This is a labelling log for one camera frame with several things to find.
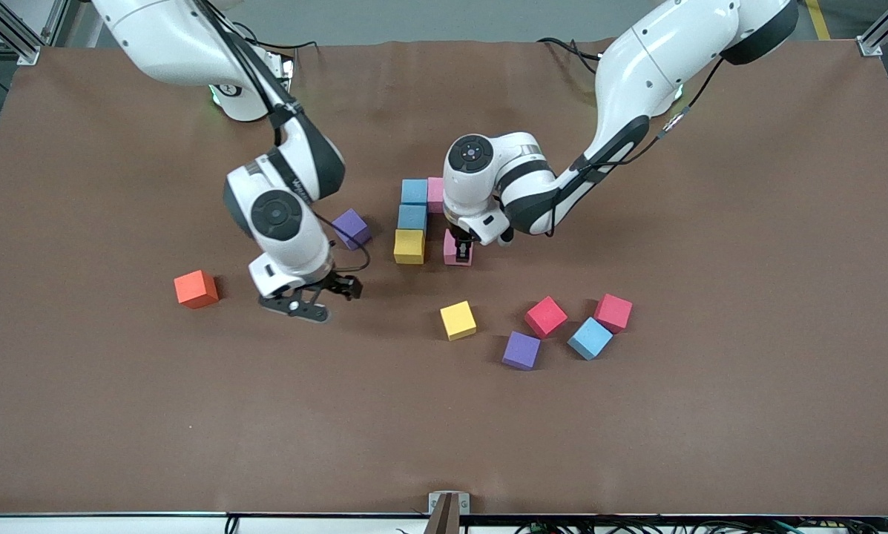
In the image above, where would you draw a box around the purple foam cube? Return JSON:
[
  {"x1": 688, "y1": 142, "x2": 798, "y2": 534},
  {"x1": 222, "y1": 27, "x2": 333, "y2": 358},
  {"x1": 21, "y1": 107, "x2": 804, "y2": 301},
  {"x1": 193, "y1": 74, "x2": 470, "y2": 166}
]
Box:
[
  {"x1": 501, "y1": 330, "x2": 542, "y2": 371},
  {"x1": 332, "y1": 208, "x2": 373, "y2": 251}
]

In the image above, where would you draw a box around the orange foam cube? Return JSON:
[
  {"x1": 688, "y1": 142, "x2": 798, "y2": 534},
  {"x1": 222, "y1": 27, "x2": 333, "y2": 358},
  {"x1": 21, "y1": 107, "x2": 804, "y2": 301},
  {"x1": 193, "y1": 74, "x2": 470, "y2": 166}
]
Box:
[{"x1": 174, "y1": 269, "x2": 220, "y2": 309}]

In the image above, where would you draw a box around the black base cable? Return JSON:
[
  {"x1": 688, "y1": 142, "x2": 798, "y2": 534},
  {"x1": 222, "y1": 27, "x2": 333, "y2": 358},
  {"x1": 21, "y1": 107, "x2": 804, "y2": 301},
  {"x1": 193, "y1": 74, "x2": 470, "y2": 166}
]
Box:
[{"x1": 537, "y1": 36, "x2": 604, "y2": 62}]

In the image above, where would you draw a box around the aluminium frame post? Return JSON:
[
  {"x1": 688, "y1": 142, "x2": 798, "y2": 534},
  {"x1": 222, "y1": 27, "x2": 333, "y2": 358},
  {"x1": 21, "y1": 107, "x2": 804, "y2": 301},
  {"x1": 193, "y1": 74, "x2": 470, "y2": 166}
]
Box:
[
  {"x1": 0, "y1": 0, "x2": 70, "y2": 66},
  {"x1": 858, "y1": 0, "x2": 888, "y2": 57}
]

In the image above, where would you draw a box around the grey metal mounting bracket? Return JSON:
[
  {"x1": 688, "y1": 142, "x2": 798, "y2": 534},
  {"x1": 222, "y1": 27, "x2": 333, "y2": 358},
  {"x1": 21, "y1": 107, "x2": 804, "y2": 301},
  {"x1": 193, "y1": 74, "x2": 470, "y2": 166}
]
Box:
[{"x1": 427, "y1": 491, "x2": 471, "y2": 534}]

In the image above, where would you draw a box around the black cable bundle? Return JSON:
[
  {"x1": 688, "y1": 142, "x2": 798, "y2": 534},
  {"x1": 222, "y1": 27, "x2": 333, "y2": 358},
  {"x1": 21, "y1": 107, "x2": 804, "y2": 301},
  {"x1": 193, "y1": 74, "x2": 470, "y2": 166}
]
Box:
[{"x1": 514, "y1": 515, "x2": 888, "y2": 534}]

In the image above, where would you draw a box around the red foam cube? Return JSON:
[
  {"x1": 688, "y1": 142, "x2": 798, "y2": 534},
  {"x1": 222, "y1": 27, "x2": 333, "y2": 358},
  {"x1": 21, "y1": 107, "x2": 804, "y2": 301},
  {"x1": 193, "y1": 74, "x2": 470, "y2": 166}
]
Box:
[
  {"x1": 594, "y1": 293, "x2": 635, "y2": 334},
  {"x1": 524, "y1": 295, "x2": 569, "y2": 339}
]

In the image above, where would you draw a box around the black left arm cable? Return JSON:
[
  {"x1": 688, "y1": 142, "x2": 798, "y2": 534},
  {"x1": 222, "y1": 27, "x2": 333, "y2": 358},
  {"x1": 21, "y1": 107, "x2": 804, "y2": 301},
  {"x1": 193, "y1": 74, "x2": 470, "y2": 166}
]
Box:
[{"x1": 546, "y1": 58, "x2": 728, "y2": 238}]

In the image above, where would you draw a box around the yellow foam cube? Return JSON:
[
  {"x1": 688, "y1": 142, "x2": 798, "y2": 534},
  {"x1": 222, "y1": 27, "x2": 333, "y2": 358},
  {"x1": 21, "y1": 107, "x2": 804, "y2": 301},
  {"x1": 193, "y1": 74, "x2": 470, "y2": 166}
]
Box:
[
  {"x1": 393, "y1": 229, "x2": 427, "y2": 266},
  {"x1": 439, "y1": 300, "x2": 478, "y2": 342}
]

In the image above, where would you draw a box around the brown paper table cover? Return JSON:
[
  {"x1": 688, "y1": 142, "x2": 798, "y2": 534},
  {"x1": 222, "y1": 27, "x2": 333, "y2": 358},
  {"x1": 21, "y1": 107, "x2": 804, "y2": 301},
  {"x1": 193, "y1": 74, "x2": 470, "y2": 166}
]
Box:
[{"x1": 0, "y1": 39, "x2": 888, "y2": 516}]

